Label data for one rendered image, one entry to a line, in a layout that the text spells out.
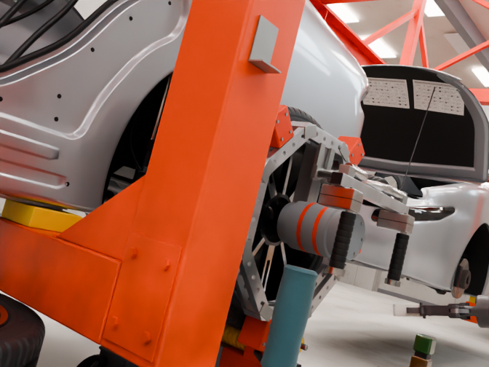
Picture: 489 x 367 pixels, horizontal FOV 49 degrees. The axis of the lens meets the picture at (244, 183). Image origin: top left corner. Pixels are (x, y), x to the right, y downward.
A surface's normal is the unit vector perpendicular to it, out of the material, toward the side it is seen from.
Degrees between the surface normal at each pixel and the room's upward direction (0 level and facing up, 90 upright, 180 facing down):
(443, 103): 141
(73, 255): 90
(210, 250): 90
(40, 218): 90
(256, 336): 80
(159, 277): 90
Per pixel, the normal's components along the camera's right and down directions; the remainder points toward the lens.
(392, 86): -0.55, 0.65
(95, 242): -0.60, -0.22
